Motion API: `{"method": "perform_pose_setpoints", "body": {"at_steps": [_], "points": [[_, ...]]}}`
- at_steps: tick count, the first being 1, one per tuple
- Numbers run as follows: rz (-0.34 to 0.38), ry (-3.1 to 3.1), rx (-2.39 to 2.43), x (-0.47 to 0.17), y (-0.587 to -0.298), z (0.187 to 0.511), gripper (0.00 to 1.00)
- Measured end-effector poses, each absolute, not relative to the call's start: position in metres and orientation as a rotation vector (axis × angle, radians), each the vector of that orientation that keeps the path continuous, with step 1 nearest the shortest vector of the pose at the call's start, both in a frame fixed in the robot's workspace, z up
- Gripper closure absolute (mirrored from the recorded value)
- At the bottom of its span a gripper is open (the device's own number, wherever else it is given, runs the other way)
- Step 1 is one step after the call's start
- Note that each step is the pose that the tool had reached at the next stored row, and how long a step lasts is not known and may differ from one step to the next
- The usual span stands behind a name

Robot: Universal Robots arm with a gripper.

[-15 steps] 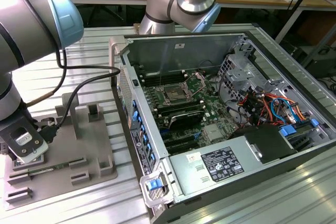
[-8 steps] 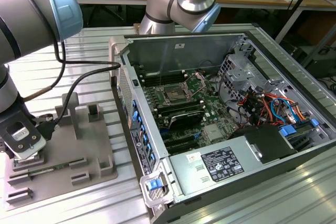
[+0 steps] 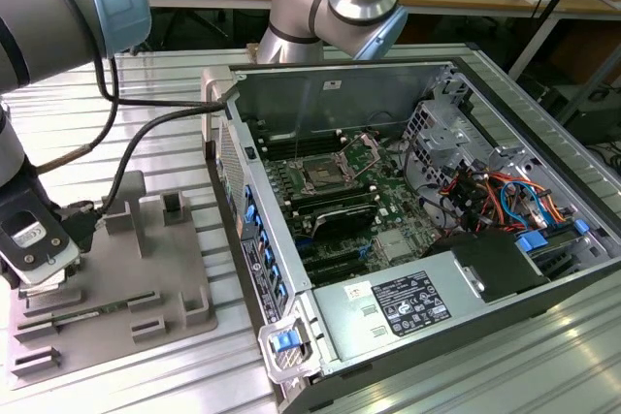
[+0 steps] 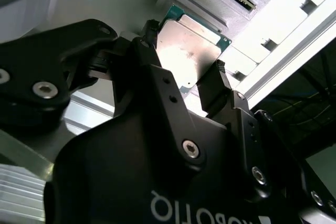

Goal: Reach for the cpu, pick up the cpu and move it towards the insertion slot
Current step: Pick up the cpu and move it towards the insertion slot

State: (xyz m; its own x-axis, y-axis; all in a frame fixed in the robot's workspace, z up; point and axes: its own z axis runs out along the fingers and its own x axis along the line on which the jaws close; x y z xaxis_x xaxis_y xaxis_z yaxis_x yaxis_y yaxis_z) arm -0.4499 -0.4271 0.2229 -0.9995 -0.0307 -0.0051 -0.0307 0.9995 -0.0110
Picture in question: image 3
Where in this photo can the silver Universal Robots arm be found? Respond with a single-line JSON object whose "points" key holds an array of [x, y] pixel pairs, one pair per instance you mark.
{"points": [[48, 7]]}

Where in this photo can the black RAM slot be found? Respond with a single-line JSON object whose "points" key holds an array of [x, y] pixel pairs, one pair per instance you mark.
{"points": [[296, 147], [296, 136]]}

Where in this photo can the black expansion slot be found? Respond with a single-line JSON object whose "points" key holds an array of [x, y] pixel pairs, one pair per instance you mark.
{"points": [[335, 266]]}

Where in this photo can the CPU socket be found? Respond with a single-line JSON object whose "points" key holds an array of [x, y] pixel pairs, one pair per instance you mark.
{"points": [[320, 175]]}

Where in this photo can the green RAM stick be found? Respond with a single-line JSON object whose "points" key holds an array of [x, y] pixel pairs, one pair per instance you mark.
{"points": [[104, 308]]}

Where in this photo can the grey parts rack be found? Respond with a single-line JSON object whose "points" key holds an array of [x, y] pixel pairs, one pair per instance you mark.
{"points": [[126, 273]]}

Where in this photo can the blue case latch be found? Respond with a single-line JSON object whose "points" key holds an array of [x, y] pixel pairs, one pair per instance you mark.
{"points": [[283, 341]]}

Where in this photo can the black installed RAM stick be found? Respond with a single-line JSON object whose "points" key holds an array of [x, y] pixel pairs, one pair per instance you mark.
{"points": [[335, 203]]}

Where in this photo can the black graphics card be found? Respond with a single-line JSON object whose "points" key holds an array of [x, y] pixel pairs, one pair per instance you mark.
{"points": [[344, 221]]}

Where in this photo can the grey power supply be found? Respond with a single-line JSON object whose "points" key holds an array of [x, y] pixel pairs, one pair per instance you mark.
{"points": [[349, 327]]}

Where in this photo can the open grey PC case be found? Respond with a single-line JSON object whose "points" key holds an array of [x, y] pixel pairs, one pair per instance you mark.
{"points": [[339, 89]]}

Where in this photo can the silver chipset heat sink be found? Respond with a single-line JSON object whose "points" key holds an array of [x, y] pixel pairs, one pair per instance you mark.
{"points": [[394, 245]]}

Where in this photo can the green motherboard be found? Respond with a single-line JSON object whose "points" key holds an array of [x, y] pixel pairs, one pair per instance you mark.
{"points": [[393, 191]]}

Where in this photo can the silver perforated drive cage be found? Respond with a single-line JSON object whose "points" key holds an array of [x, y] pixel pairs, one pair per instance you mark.
{"points": [[436, 133]]}

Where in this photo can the black plastic shroud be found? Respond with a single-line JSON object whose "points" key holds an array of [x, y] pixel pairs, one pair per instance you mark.
{"points": [[500, 264]]}

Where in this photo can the blue plastic connector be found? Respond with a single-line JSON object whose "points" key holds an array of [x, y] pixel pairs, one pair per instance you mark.
{"points": [[531, 243]]}

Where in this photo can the small blue clip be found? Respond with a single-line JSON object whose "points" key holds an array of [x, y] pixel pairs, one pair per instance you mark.
{"points": [[582, 227]]}

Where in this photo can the black box under desk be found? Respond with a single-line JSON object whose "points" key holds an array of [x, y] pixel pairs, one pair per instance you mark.
{"points": [[594, 120]]}

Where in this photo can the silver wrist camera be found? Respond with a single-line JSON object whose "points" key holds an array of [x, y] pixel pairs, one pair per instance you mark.
{"points": [[53, 276]]}

